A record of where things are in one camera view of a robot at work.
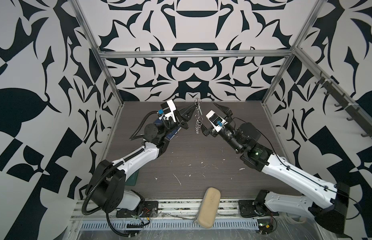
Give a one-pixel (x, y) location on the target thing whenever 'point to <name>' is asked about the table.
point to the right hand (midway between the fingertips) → (209, 109)
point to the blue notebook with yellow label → (171, 135)
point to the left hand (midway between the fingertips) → (197, 100)
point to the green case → (131, 180)
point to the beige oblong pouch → (209, 208)
